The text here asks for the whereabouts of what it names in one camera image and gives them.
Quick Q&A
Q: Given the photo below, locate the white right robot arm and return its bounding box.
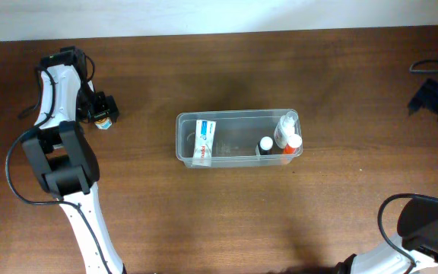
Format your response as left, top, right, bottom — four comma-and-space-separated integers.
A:
333, 79, 438, 274

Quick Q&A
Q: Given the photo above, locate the clear plastic container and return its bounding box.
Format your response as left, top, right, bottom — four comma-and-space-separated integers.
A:
176, 109, 303, 168

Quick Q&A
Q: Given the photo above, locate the white spray bottle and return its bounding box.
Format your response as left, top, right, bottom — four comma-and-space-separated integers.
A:
274, 110, 298, 148

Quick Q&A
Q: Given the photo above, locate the dark bottle white cap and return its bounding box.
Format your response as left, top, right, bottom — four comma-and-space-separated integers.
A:
255, 136, 273, 156

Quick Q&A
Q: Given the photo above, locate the white Panadol medicine box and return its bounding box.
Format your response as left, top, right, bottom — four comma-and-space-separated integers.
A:
192, 119, 216, 167

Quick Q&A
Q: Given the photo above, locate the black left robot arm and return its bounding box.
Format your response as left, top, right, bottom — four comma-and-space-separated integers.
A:
18, 46, 126, 273

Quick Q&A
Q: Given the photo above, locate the orange tube white cap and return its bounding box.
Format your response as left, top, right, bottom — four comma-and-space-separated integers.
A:
281, 134, 303, 164

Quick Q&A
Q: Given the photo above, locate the small gold-lid balm jar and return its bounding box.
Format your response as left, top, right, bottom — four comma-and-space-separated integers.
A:
94, 118, 113, 130

